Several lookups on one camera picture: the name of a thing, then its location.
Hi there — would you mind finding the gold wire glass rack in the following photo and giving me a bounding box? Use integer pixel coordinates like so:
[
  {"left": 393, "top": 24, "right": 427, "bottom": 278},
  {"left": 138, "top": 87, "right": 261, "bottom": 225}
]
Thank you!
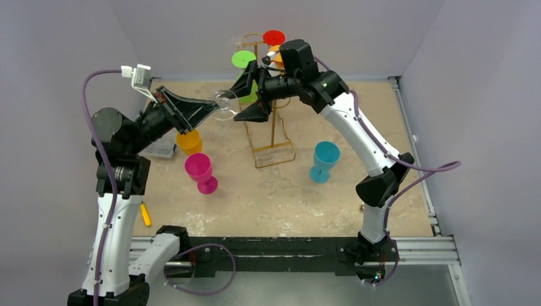
[{"left": 243, "top": 33, "right": 296, "bottom": 169}]

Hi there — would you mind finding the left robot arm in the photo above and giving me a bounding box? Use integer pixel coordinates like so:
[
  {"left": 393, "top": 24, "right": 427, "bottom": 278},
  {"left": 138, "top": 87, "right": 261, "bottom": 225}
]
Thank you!
[{"left": 67, "top": 87, "right": 218, "bottom": 305}]

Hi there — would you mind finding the orange wine glass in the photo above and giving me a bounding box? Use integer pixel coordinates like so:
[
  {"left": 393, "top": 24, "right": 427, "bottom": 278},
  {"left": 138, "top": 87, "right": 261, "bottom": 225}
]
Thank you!
[
  {"left": 175, "top": 129, "right": 203, "bottom": 156},
  {"left": 268, "top": 45, "right": 284, "bottom": 69}
]

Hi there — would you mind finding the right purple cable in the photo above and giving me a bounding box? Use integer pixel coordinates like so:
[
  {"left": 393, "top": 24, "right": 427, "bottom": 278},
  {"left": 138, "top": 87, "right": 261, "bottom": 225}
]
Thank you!
[{"left": 313, "top": 55, "right": 463, "bottom": 237}]

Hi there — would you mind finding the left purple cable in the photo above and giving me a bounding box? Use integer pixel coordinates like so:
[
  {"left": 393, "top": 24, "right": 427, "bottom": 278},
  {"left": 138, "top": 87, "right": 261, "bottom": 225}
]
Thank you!
[{"left": 81, "top": 69, "right": 128, "bottom": 306}]

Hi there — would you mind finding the clear wine glass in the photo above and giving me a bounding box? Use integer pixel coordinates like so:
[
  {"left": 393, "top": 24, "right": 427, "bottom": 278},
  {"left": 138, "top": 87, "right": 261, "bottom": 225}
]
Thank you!
[
  {"left": 227, "top": 37, "right": 246, "bottom": 54},
  {"left": 212, "top": 89, "right": 239, "bottom": 121}
]

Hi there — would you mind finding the yellow handled screwdriver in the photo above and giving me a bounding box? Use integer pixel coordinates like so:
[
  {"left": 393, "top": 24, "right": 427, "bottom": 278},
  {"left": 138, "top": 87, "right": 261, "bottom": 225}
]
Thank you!
[{"left": 140, "top": 203, "right": 152, "bottom": 227}]

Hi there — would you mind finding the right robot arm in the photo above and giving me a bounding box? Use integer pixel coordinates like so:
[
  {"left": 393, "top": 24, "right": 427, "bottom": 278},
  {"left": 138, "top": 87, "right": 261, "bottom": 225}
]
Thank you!
[{"left": 230, "top": 39, "right": 415, "bottom": 259}]

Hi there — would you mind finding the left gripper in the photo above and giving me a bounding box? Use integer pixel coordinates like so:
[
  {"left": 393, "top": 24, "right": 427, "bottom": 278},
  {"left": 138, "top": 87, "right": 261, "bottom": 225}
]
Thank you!
[{"left": 127, "top": 85, "right": 218, "bottom": 155}]

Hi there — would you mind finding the red wine glass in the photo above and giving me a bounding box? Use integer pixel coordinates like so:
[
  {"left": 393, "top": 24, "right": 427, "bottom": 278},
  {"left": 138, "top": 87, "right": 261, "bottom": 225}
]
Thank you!
[{"left": 262, "top": 29, "right": 286, "bottom": 47}]

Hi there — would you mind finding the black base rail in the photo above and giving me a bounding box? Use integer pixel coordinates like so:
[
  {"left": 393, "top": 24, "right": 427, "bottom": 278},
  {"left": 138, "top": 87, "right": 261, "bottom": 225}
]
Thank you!
[{"left": 165, "top": 237, "right": 400, "bottom": 282}]

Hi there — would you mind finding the green wine glass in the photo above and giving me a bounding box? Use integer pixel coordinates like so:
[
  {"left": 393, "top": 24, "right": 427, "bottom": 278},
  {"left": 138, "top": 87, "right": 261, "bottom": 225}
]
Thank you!
[{"left": 232, "top": 50, "right": 258, "bottom": 105}]

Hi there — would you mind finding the purple cable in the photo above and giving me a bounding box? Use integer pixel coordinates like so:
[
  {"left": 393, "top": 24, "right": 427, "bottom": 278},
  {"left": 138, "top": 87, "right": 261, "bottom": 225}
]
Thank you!
[
  {"left": 313, "top": 55, "right": 463, "bottom": 237},
  {"left": 81, "top": 69, "right": 128, "bottom": 306}
]

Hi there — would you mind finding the blue wine glass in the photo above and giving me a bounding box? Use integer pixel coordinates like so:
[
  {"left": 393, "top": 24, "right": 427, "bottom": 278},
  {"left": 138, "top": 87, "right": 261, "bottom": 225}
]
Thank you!
[{"left": 309, "top": 141, "right": 341, "bottom": 184}]

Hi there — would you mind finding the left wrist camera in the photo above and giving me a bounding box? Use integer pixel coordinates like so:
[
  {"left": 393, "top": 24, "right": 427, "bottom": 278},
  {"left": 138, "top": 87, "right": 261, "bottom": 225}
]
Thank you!
[{"left": 121, "top": 64, "right": 156, "bottom": 102}]

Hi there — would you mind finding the clear plastic organizer box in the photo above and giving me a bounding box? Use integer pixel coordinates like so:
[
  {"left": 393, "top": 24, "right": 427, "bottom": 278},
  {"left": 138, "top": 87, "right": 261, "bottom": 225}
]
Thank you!
[{"left": 142, "top": 131, "right": 177, "bottom": 159}]

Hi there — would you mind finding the pink wine glass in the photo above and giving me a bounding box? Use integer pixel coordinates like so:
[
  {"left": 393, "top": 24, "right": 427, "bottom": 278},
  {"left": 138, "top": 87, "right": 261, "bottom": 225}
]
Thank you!
[{"left": 184, "top": 153, "right": 218, "bottom": 194}]

